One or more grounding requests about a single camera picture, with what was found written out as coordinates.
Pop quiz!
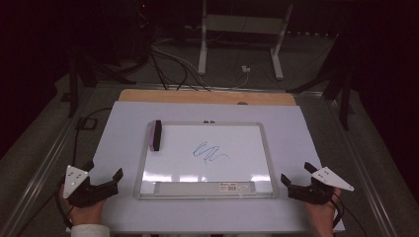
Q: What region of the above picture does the silver framed whiteboard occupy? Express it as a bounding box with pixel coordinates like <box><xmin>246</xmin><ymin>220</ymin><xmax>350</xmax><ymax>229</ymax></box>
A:
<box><xmin>133</xmin><ymin>120</ymin><xmax>278</xmax><ymax>201</ymax></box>

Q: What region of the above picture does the metal floor rail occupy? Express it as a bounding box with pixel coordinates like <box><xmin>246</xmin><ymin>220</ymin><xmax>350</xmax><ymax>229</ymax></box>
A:
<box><xmin>324</xmin><ymin>93</ymin><xmax>401</xmax><ymax>237</ymax></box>
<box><xmin>0</xmin><ymin>86</ymin><xmax>100</xmax><ymax>237</ymax></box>

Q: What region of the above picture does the black floor cable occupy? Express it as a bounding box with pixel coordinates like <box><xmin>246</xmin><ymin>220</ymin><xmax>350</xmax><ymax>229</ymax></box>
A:
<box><xmin>14</xmin><ymin>107</ymin><xmax>114</xmax><ymax>237</ymax></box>

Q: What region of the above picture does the black metal stand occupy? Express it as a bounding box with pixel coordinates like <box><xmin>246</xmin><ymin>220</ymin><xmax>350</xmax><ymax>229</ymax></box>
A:
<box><xmin>285</xmin><ymin>33</ymin><xmax>356</xmax><ymax>131</ymax></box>
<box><xmin>66</xmin><ymin>52</ymin><xmax>138</xmax><ymax>119</ymax></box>

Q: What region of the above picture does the purple and black whiteboard eraser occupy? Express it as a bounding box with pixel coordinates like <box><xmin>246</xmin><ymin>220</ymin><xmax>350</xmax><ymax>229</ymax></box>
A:
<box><xmin>148</xmin><ymin>119</ymin><xmax>163</xmax><ymax>153</ymax></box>

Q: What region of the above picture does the person's right hand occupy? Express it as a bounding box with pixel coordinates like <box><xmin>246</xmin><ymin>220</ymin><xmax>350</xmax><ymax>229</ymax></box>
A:
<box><xmin>303</xmin><ymin>187</ymin><xmax>342</xmax><ymax>233</ymax></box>

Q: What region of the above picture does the right hand-held gripper black cable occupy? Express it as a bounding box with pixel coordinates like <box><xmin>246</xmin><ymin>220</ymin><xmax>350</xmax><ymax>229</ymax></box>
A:
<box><xmin>331</xmin><ymin>193</ymin><xmax>369</xmax><ymax>237</ymax></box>

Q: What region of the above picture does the white cable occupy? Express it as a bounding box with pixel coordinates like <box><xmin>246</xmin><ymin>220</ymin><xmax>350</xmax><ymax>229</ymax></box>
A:
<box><xmin>150</xmin><ymin>43</ymin><xmax>251</xmax><ymax>91</ymax></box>

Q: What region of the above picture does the hand-held gripper black cable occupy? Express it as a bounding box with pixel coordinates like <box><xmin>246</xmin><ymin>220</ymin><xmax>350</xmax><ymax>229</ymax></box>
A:
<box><xmin>54</xmin><ymin>184</ymin><xmax>75</xmax><ymax>230</ymax></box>
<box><xmin>331</xmin><ymin>193</ymin><xmax>369</xmax><ymax>237</ymax></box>

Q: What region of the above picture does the person's left hand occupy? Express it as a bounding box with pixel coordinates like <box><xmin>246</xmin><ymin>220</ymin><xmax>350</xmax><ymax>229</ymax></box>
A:
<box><xmin>58</xmin><ymin>185</ymin><xmax>107</xmax><ymax>227</ymax></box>

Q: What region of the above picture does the dark equipment rack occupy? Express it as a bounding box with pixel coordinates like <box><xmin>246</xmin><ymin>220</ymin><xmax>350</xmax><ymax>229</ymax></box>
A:
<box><xmin>108</xmin><ymin>0</ymin><xmax>158</xmax><ymax>68</ymax></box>

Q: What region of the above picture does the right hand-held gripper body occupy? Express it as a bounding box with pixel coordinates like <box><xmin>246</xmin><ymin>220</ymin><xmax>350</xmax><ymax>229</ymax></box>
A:
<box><xmin>287</xmin><ymin>166</ymin><xmax>356</xmax><ymax>206</ymax></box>

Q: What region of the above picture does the left hand-held gripper black cable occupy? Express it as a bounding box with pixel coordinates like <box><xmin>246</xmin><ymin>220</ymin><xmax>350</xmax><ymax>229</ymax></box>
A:
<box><xmin>54</xmin><ymin>184</ymin><xmax>75</xmax><ymax>230</ymax></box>

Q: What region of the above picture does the black square floor plate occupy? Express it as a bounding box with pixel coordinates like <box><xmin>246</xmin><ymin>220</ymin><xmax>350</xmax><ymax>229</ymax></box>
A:
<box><xmin>75</xmin><ymin>117</ymin><xmax>99</xmax><ymax>131</ymax></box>

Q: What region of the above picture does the bundle of black cables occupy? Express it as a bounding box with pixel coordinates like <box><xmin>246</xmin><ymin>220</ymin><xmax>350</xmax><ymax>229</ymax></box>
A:
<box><xmin>148</xmin><ymin>47</ymin><xmax>212</xmax><ymax>93</ymax></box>

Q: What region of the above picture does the dark power strip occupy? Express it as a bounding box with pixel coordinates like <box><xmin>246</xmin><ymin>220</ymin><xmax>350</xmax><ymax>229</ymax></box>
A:
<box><xmin>286</xmin><ymin>31</ymin><xmax>340</xmax><ymax>39</ymax></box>

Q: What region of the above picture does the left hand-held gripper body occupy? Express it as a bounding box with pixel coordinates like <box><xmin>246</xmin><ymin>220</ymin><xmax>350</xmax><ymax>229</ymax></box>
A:
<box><xmin>62</xmin><ymin>164</ymin><xmax>120</xmax><ymax>208</ymax></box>

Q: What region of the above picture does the large white table sheet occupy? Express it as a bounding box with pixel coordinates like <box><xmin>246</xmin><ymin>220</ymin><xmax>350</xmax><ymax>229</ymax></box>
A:
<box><xmin>65</xmin><ymin>100</ymin><xmax>347</xmax><ymax>236</ymax></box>

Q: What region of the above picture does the white metal stand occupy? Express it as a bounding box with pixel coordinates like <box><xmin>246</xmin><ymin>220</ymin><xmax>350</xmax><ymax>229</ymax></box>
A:
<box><xmin>197</xmin><ymin>0</ymin><xmax>294</xmax><ymax>81</ymax></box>

